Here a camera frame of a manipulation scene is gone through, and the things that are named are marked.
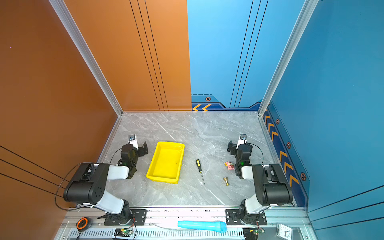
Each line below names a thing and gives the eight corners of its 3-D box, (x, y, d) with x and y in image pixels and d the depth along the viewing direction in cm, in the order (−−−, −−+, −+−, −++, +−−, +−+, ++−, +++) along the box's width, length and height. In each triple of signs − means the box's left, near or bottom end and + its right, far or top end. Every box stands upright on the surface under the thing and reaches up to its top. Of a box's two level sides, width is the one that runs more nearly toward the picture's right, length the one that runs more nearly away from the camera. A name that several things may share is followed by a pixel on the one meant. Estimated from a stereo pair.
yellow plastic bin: (149, 181, 87) (145, 176, 82) (160, 145, 103) (158, 139, 97) (178, 184, 86) (177, 180, 80) (185, 147, 102) (184, 141, 96)
